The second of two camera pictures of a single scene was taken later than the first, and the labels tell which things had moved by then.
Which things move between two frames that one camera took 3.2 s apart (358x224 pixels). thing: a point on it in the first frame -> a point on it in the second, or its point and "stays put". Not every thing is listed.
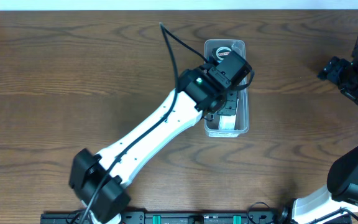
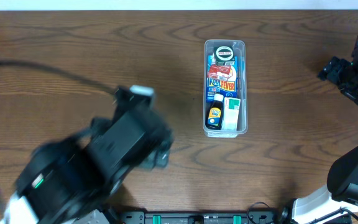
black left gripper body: [229, 106] -> [155, 144]
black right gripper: [334, 70] stays put
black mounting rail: [169, 217] stays put
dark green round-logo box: [219, 53] stays put
